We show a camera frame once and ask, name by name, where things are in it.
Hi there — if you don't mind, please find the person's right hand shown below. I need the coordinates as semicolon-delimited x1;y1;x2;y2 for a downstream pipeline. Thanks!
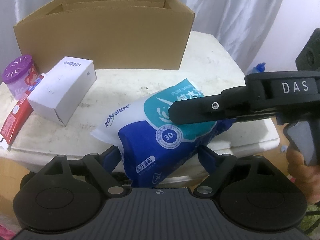
286;146;319;204

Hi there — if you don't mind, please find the brown cardboard box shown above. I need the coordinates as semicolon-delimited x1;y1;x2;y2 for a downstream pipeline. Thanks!
14;0;195;72

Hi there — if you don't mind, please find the white small carton box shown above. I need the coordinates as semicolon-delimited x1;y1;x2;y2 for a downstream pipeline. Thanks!
27;56;97;126

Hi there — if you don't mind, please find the blue wet wipes pack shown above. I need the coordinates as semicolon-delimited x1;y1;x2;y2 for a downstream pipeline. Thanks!
91;79;233;187

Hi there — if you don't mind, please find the white curtain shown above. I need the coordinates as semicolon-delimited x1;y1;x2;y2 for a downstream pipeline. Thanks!
0;0;320;86

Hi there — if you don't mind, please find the pink patterned cloth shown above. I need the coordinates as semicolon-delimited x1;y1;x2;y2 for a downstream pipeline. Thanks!
1;219;21;240

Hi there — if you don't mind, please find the red toothpaste tube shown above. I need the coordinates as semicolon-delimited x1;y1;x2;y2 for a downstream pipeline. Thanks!
1;73;46;150

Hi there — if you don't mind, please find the blue spray bottle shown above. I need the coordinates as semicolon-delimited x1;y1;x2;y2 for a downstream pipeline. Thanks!
246;62;266;75

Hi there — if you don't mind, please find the purple air freshener jar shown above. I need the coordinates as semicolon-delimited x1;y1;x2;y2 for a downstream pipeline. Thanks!
2;55;39;100

